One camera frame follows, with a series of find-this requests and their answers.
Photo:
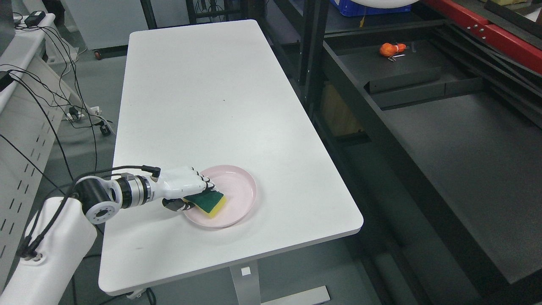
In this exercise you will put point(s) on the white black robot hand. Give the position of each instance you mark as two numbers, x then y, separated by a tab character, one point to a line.
174	185

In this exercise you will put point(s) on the green yellow sponge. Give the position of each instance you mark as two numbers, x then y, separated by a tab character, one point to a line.
209	202

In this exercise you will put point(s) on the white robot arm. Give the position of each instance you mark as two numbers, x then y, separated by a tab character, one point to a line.
63	231

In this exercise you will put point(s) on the black metal shelf rack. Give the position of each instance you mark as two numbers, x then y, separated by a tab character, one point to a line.
439	145

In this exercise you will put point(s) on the pink round plate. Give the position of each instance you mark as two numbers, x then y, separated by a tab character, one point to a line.
239	189

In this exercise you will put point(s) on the white table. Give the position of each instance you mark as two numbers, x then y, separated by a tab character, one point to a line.
215	94

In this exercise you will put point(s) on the white perforated cabinet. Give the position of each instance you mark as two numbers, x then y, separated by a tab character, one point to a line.
27	135

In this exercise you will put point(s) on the black power adapter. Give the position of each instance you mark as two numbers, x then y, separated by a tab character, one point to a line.
35	18

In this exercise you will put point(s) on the blue plastic crate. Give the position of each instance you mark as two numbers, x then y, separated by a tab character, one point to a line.
349	8

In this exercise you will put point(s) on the orange toy object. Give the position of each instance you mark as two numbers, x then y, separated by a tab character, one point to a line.
389	50

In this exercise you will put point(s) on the red metal beam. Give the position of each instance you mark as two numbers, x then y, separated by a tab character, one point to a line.
504	40

